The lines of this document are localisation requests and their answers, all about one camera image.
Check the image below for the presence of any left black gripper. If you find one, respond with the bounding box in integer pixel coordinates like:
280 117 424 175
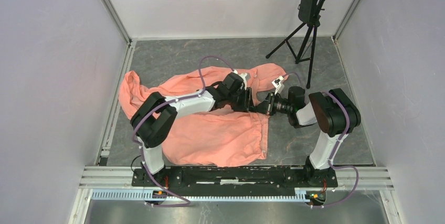
226 86 256 112

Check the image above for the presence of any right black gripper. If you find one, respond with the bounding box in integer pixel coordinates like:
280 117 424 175
255 92 292 116

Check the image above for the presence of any salmon pink jacket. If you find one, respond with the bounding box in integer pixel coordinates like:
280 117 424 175
119 66 269 167

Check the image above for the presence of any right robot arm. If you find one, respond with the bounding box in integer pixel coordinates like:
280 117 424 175
256 86 361 186

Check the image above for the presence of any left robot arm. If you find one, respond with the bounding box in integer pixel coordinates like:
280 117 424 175
131 71 267 186

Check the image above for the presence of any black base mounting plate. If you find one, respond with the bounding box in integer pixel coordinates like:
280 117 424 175
131 165 338 197

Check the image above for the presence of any black music stand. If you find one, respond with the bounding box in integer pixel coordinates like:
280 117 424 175
266 0 326 89

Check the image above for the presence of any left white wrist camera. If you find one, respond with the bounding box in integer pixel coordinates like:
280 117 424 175
232 69 250 90

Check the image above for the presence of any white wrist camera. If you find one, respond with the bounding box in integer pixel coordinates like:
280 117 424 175
232 69 250 90
271 76 284 95

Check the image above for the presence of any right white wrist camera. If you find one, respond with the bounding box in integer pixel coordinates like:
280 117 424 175
271 76 284 95

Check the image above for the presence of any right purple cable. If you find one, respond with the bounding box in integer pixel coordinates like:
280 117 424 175
283 72 359 209

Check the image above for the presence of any purple cable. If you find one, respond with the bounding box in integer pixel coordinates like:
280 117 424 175
283 72 359 209
131 55 237 208

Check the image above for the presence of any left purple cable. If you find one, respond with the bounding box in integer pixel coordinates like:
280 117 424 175
131 55 237 208

